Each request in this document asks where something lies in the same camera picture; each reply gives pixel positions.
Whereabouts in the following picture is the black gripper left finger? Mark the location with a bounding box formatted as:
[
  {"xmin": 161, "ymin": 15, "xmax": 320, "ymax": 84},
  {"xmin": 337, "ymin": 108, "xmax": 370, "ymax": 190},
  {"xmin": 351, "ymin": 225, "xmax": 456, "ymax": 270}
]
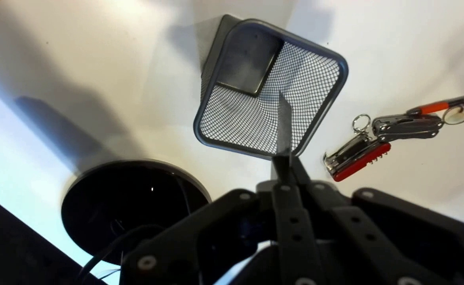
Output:
[{"xmin": 120, "ymin": 152, "xmax": 324, "ymax": 285}]

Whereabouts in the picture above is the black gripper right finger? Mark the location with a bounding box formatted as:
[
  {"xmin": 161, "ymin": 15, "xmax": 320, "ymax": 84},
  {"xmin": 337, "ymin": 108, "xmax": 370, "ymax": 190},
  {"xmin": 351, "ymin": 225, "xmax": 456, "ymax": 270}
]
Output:
[{"xmin": 291, "ymin": 154, "xmax": 464, "ymax": 285}]

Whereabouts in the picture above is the red swiss army knife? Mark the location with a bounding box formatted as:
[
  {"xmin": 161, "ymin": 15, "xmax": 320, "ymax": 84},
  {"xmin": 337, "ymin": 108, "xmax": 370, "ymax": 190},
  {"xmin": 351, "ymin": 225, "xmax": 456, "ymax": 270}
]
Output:
[{"xmin": 323, "ymin": 133, "xmax": 394, "ymax": 184}]

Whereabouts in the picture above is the black mesh pen holder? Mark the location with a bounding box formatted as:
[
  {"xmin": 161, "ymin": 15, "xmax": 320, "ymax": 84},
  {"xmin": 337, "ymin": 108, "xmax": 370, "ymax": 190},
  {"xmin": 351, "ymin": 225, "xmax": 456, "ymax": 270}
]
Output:
[{"xmin": 191, "ymin": 15, "xmax": 350, "ymax": 162}]

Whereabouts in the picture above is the black round monitor stand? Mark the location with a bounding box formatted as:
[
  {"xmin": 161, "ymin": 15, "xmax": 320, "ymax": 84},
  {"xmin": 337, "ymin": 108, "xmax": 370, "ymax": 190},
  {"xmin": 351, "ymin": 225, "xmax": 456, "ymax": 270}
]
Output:
[{"xmin": 60, "ymin": 160, "xmax": 212, "ymax": 266}]

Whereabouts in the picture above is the black computer monitor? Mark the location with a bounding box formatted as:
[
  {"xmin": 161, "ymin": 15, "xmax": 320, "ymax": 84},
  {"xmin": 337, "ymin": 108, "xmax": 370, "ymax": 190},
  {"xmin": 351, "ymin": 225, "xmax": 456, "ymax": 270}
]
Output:
[{"xmin": 0, "ymin": 189, "xmax": 106, "ymax": 285}]

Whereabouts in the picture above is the small silver key ring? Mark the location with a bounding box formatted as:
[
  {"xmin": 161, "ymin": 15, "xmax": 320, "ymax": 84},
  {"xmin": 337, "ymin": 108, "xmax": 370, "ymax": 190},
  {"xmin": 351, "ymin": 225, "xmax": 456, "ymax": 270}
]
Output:
[{"xmin": 350, "ymin": 113, "xmax": 373, "ymax": 135}]

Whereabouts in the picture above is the large metal ring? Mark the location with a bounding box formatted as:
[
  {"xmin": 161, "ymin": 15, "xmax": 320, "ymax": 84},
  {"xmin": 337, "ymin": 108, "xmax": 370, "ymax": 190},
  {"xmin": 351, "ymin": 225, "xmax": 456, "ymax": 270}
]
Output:
[{"xmin": 442, "ymin": 105, "xmax": 464, "ymax": 127}]

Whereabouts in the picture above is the orange handled tool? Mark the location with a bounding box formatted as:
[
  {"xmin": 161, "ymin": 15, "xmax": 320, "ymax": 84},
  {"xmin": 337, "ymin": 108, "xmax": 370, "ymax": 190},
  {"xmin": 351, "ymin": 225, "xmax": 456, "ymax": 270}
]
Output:
[{"xmin": 404, "ymin": 91, "xmax": 464, "ymax": 119}]

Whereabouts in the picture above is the black cable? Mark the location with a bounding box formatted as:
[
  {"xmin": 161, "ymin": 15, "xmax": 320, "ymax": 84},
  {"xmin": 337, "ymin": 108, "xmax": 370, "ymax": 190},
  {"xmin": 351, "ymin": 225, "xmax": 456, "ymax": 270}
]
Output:
[{"xmin": 77, "ymin": 225, "xmax": 164, "ymax": 285}]

